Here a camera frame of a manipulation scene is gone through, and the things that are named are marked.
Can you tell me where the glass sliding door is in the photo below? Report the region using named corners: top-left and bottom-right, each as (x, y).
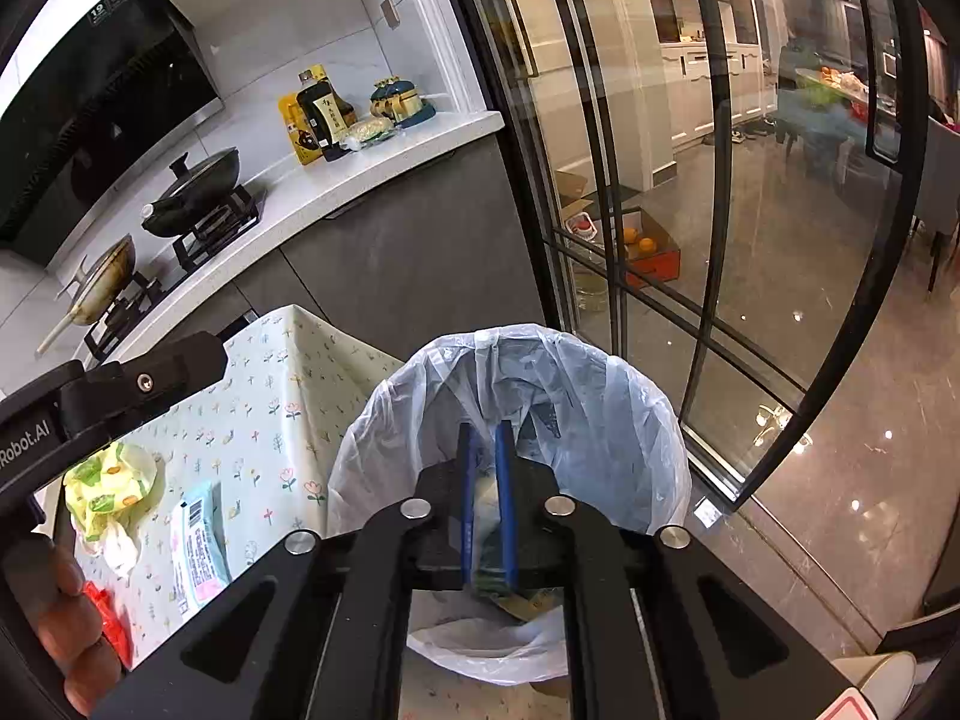
top-left (431, 0), bottom-right (931, 507)

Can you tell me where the bag of garlic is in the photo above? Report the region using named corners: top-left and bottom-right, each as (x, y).
top-left (334, 118), bottom-right (395, 155)

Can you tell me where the cardboard box with oranges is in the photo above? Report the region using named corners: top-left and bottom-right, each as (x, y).
top-left (555, 172), bottom-right (684, 290)

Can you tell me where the yellow green snack bag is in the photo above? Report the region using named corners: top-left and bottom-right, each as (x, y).
top-left (64, 441), bottom-right (167, 542)

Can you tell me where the red plastic bag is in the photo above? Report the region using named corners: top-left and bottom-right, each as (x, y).
top-left (81, 581), bottom-right (135, 671)

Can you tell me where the clear oil bottle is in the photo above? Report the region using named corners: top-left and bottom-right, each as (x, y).
top-left (574, 262), bottom-right (624, 317)

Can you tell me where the blue pink wipes packet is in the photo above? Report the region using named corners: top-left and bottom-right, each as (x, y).
top-left (169, 481), bottom-right (233, 613)

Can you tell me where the person's left hand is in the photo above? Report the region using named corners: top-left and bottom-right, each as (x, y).
top-left (6, 535), bottom-right (126, 716)

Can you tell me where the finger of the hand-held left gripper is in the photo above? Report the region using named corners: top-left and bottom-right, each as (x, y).
top-left (60, 330), bottom-right (228, 445)

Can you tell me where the trash bin with plastic liner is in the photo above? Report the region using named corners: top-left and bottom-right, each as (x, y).
top-left (326, 322), bottom-right (695, 688)

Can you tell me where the yellow seasoning pack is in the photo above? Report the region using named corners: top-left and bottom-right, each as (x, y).
top-left (279, 92), bottom-right (320, 167)

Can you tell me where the black gas stove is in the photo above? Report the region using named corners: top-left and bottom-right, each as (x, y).
top-left (82, 184), bottom-right (268, 362)

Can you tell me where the spice jar set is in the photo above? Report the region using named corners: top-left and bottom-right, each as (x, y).
top-left (369, 76), bottom-right (438, 129)

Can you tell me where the white tissue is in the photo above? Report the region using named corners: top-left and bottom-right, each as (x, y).
top-left (93, 516), bottom-right (141, 579)

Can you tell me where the black wok with lid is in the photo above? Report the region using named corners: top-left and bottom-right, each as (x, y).
top-left (141, 148), bottom-right (243, 238)

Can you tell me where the dark soy sauce bottle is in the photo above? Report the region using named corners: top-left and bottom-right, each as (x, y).
top-left (295, 70), bottom-right (358, 163)

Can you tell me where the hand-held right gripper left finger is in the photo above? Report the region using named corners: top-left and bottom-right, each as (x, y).
top-left (97, 423), bottom-right (479, 720)

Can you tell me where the beige pan with lid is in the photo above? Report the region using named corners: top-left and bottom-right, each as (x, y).
top-left (36, 235), bottom-right (140, 354)

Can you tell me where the black range hood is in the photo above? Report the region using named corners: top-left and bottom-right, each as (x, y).
top-left (0, 0), bottom-right (227, 268)

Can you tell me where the floral tablecloth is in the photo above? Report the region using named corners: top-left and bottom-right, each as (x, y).
top-left (30, 305), bottom-right (422, 673)

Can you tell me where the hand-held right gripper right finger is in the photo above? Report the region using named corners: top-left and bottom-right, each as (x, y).
top-left (495, 419), bottom-right (857, 720)

